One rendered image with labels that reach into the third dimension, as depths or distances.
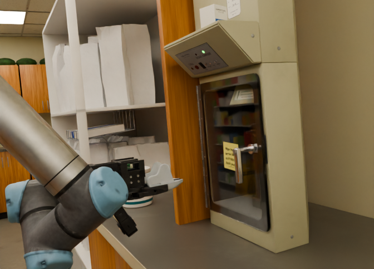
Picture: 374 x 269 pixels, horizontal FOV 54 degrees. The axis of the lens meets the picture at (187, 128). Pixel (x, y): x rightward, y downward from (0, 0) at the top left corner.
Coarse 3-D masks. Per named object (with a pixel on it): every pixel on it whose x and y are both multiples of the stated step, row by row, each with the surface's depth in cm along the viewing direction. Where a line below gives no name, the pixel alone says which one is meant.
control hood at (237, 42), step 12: (216, 24) 85; (228, 24) 85; (240, 24) 86; (252, 24) 88; (192, 36) 96; (204, 36) 92; (216, 36) 88; (228, 36) 85; (240, 36) 87; (252, 36) 88; (168, 48) 110; (180, 48) 105; (216, 48) 93; (228, 48) 90; (240, 48) 87; (252, 48) 88; (228, 60) 94; (240, 60) 91; (252, 60) 88; (204, 72) 108; (216, 72) 105
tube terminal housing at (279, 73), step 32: (224, 0) 101; (256, 0) 89; (288, 0) 93; (288, 32) 93; (256, 64) 92; (288, 64) 93; (288, 96) 93; (288, 128) 93; (288, 160) 93; (288, 192) 93; (224, 224) 113; (288, 224) 94
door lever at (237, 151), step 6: (234, 150) 92; (240, 150) 92; (246, 150) 93; (252, 150) 94; (234, 156) 93; (240, 156) 92; (240, 162) 92; (240, 168) 92; (240, 174) 92; (240, 180) 92
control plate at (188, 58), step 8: (192, 48) 101; (200, 48) 98; (208, 48) 95; (176, 56) 110; (184, 56) 107; (192, 56) 104; (200, 56) 101; (208, 56) 99; (216, 56) 96; (184, 64) 112; (192, 64) 108; (208, 64) 102; (216, 64) 99; (224, 64) 97; (192, 72) 113; (200, 72) 110
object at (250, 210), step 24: (216, 96) 107; (240, 96) 96; (216, 120) 109; (240, 120) 98; (216, 144) 110; (240, 144) 99; (216, 168) 111; (264, 168) 91; (216, 192) 113; (240, 192) 101; (264, 192) 91; (240, 216) 102; (264, 216) 92
